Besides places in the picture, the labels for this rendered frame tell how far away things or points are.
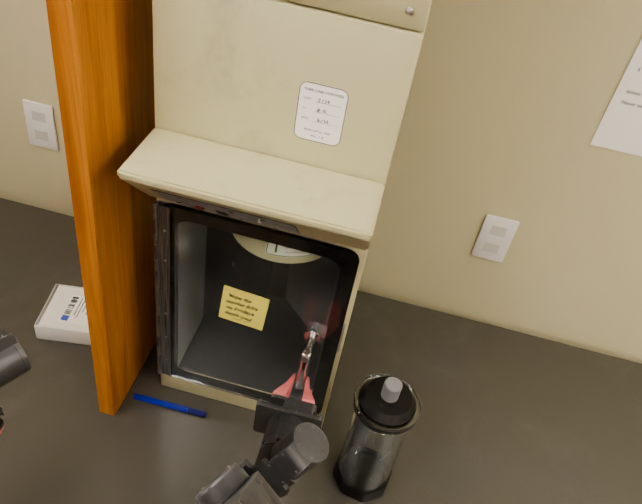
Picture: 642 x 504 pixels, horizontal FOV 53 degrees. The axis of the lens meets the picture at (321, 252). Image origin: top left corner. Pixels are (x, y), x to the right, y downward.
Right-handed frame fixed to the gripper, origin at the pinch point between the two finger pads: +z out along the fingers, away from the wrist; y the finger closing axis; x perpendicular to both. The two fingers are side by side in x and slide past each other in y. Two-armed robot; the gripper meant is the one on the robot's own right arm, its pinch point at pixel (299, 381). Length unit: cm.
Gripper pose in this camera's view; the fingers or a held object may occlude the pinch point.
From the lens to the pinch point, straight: 106.0
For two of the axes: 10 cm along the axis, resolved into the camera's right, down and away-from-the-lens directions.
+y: -9.7, -2.3, 0.7
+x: -1.4, 7.8, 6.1
